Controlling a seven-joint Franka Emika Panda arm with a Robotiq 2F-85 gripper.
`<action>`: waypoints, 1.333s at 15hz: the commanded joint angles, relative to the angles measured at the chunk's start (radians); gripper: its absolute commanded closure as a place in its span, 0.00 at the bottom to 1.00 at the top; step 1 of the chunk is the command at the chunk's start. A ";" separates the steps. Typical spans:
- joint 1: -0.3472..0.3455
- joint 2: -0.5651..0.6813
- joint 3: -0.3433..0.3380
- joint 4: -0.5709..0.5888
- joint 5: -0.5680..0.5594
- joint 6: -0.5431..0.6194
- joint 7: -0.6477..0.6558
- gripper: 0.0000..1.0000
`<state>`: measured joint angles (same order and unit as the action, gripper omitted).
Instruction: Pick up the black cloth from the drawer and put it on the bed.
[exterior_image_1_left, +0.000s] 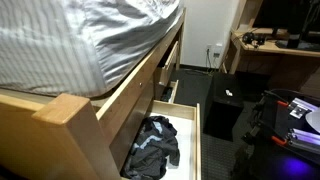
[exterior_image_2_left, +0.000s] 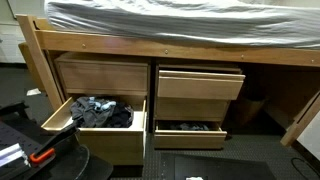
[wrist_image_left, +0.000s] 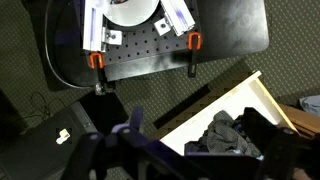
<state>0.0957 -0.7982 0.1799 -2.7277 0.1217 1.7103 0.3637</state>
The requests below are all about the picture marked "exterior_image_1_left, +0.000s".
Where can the wooden desk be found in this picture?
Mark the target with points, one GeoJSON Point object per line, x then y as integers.
{"type": "Point", "coordinates": [290, 66]}

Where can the black checkered cloth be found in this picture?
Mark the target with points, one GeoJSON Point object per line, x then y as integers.
{"type": "Point", "coordinates": [153, 150]}

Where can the dark clothes in small drawer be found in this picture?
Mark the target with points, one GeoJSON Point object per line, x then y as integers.
{"type": "Point", "coordinates": [166, 95]}

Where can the grey striped sheet mattress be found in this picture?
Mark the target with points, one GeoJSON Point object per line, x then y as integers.
{"type": "Point", "coordinates": [50, 43]}

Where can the black box stool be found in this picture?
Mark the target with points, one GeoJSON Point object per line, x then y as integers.
{"type": "Point", "coordinates": [221, 113]}

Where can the black monitor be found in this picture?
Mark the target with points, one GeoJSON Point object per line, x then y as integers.
{"type": "Point", "coordinates": [266, 13]}

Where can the small low wooden drawer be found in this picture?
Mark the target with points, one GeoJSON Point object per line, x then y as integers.
{"type": "Point", "coordinates": [174, 91]}

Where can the black headphones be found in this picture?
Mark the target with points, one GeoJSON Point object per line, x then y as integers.
{"type": "Point", "coordinates": [250, 37]}

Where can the black keyboard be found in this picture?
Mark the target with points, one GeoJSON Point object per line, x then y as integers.
{"type": "Point", "coordinates": [308, 46]}

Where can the wooden bed frame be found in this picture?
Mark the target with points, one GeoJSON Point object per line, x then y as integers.
{"type": "Point", "coordinates": [66, 133]}

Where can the large wooden drawer white inside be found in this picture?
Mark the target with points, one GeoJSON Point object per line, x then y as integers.
{"type": "Point", "coordinates": [173, 108]}

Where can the shallow wooden drawer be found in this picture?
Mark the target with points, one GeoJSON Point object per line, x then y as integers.
{"type": "Point", "coordinates": [170, 63]}

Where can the white round disc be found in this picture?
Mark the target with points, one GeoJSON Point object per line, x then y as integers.
{"type": "Point", "coordinates": [314, 120]}

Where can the white wall outlet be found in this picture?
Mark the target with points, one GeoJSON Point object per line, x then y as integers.
{"type": "Point", "coordinates": [217, 50]}
{"type": "Point", "coordinates": [209, 48]}

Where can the orange black bar clamp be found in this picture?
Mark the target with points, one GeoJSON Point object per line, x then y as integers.
{"type": "Point", "coordinates": [282, 103]}
{"type": "Point", "coordinates": [278, 140]}

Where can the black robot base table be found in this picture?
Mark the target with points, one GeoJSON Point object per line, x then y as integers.
{"type": "Point", "coordinates": [266, 156]}

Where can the silver aluminium rail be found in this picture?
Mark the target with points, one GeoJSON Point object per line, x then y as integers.
{"type": "Point", "coordinates": [305, 140]}
{"type": "Point", "coordinates": [301, 107]}

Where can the small white object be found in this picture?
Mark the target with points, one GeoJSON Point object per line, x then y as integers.
{"type": "Point", "coordinates": [229, 93]}

